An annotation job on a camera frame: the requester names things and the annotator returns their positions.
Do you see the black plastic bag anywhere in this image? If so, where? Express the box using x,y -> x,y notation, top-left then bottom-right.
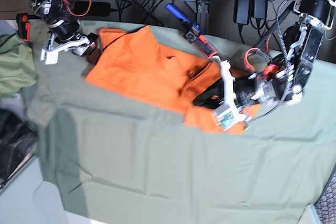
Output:
1,109 -> 37,186

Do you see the black power adapter left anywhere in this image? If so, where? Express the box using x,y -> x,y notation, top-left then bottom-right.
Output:
233,0 -> 250,25

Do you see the olive green shirt pile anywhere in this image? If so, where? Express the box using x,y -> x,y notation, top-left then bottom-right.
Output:
1,34 -> 36,98

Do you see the blue clamp centre edge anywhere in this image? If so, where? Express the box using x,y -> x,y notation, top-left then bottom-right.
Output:
165,3 -> 217,58

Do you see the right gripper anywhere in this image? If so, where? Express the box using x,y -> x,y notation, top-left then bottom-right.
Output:
46,20 -> 101,65

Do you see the aluminium frame post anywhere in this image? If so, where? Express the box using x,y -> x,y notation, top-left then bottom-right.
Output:
186,0 -> 211,34

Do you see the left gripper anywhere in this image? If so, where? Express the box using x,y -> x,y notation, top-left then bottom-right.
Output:
193,56 -> 286,119

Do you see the orange T-shirt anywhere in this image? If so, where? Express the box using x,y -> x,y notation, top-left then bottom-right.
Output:
85,25 -> 262,136

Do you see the blue clamp edge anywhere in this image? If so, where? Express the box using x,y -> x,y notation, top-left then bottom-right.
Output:
16,13 -> 33,42
165,3 -> 217,58

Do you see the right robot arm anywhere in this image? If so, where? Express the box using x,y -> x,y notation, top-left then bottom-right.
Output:
29,0 -> 101,65

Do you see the green table cloth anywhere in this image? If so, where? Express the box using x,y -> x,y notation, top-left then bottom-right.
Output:
24,20 -> 335,223

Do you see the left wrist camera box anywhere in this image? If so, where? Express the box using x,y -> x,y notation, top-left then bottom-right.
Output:
213,103 -> 248,131

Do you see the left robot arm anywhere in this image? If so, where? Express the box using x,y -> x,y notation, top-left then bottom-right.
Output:
193,0 -> 335,121

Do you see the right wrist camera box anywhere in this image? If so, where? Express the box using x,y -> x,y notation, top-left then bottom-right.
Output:
40,49 -> 59,65

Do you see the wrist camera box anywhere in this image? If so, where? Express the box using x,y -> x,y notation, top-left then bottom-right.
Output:
40,49 -> 59,65
213,103 -> 248,131

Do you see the patterned mesh chair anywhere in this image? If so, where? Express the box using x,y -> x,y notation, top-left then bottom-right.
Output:
314,173 -> 336,224

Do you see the blue clamp left edge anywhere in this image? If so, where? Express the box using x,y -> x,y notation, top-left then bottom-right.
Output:
16,13 -> 33,42

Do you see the black power brick left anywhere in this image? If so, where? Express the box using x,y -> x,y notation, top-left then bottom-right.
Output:
73,1 -> 111,17

